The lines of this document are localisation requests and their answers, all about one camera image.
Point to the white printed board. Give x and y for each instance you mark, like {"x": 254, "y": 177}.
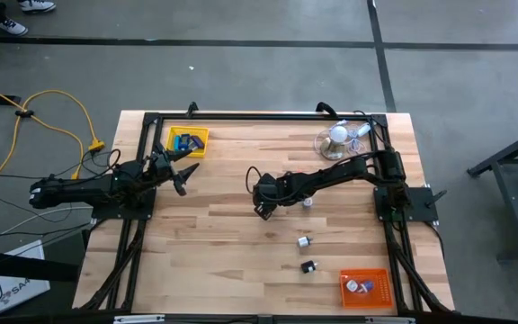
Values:
{"x": 18, "y": 279}

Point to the black wall charger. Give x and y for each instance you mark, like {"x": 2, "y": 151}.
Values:
{"x": 307, "y": 267}

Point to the yellow plastic basket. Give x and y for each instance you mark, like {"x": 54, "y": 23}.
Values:
{"x": 171, "y": 153}

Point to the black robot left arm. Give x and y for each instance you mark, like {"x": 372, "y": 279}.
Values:
{"x": 74, "y": 191}

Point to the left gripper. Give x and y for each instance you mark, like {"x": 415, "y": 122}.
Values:
{"x": 162, "y": 164}

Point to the brass lamp with white bulb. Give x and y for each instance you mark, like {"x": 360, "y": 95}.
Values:
{"x": 336, "y": 135}

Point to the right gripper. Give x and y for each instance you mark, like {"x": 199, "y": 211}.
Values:
{"x": 269, "y": 189}

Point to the orange plastic basket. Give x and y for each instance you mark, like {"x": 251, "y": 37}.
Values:
{"x": 380, "y": 297}

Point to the black beam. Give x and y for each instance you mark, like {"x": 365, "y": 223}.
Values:
{"x": 25, "y": 266}

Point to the person's shoe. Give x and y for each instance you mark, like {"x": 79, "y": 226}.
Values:
{"x": 36, "y": 5}
{"x": 12, "y": 28}

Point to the blue plug adapter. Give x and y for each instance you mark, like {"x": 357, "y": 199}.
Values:
{"x": 177, "y": 144}

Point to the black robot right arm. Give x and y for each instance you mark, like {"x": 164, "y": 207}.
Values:
{"x": 331, "y": 173}

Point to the white silver wall charger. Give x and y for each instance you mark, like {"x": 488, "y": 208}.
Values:
{"x": 303, "y": 241}

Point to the black side table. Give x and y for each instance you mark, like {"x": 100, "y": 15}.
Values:
{"x": 511, "y": 180}

